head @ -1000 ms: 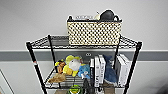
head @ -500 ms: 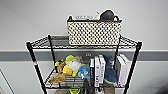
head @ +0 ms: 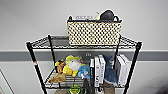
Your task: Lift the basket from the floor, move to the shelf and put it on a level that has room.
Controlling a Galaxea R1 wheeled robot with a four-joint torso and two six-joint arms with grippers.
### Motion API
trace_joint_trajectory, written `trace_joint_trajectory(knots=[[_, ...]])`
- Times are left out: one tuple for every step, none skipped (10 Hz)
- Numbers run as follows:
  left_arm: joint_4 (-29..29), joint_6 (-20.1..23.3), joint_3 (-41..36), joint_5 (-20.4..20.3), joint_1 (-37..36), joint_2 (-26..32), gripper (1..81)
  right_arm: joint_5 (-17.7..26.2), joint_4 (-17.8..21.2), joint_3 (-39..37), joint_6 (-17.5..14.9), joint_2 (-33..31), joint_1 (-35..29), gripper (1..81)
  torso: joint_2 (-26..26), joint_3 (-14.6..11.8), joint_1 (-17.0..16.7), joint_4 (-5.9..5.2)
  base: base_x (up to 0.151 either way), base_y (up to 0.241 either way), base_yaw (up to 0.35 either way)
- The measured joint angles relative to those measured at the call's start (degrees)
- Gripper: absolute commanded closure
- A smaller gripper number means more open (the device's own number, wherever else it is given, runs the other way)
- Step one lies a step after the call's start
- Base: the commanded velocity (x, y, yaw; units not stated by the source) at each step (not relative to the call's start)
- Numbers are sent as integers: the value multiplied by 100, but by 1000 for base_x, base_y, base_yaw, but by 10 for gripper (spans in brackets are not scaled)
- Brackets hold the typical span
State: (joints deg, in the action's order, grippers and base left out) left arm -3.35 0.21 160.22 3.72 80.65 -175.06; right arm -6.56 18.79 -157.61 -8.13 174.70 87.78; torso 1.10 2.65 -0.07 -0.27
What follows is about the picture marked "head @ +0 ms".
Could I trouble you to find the pale basket with dark spots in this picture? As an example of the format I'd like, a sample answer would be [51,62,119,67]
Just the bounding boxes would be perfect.
[66,15,123,47]

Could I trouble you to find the small light blue toy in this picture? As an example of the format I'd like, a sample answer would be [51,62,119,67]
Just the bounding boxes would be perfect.
[78,63,92,80]

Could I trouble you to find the white Oculus box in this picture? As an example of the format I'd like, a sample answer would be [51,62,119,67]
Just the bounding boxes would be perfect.
[89,55,101,89]

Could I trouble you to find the slim white box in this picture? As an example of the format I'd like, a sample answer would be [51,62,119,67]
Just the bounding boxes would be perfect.
[99,54,107,85]

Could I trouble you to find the magazine with face print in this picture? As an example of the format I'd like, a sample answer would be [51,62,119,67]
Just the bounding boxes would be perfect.
[74,14,95,22]

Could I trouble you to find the large yellow plush toy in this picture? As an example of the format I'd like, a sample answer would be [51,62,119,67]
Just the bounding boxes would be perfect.
[92,11,102,22]

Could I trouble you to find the brown plush toy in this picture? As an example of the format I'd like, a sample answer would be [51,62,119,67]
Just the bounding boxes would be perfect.
[47,59,68,84]

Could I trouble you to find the grey plush toy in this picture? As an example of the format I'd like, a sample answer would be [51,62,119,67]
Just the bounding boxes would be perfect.
[99,8,116,23]

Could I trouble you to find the black pointed bag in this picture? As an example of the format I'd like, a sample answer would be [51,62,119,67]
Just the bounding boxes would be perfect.
[82,77,92,94]

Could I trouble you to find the green and yellow toy bowl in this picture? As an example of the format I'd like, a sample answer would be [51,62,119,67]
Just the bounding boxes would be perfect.
[67,84,82,94]

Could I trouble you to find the tall white box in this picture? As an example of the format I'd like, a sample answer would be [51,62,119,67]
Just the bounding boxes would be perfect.
[115,53,133,87]

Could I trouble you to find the stacked brown boxes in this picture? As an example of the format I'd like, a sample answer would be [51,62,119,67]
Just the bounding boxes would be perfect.
[102,81,117,94]

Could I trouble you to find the small cardboard box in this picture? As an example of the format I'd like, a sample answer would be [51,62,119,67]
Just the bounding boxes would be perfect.
[54,88,70,94]

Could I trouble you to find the black wire shelf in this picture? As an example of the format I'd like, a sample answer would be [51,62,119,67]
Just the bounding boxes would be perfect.
[25,33,144,94]

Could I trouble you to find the long grey wall band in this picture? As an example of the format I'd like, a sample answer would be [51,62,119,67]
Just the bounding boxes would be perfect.
[0,49,168,62]

